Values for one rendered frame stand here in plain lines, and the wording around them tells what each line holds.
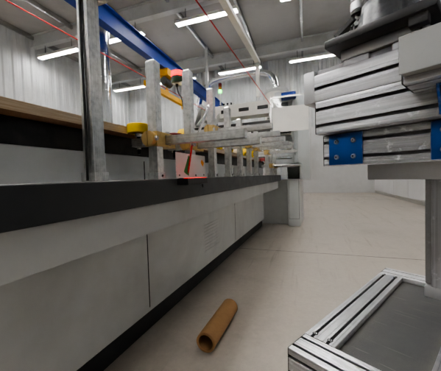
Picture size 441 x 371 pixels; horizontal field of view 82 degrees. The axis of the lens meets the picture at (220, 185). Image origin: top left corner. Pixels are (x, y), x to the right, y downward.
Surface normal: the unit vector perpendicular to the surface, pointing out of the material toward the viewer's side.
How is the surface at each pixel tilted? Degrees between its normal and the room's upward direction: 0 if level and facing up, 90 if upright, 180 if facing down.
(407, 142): 90
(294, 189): 90
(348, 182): 90
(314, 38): 90
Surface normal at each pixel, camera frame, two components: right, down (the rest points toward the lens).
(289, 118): -0.36, 0.04
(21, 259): 0.93, -0.01
